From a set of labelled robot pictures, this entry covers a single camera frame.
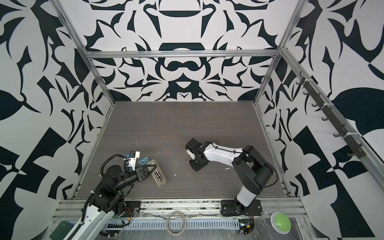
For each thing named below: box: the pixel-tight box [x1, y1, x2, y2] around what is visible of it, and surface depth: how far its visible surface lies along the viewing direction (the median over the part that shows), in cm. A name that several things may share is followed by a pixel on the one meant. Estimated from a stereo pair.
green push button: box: [270, 211, 292, 235], surface depth 71 cm
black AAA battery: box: [154, 170, 163, 181], surface depth 76 cm
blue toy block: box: [138, 156, 151, 166], surface depth 91 cm
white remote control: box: [147, 159, 167, 187], surface depth 76 cm
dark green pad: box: [49, 220, 76, 240], surface depth 69 cm
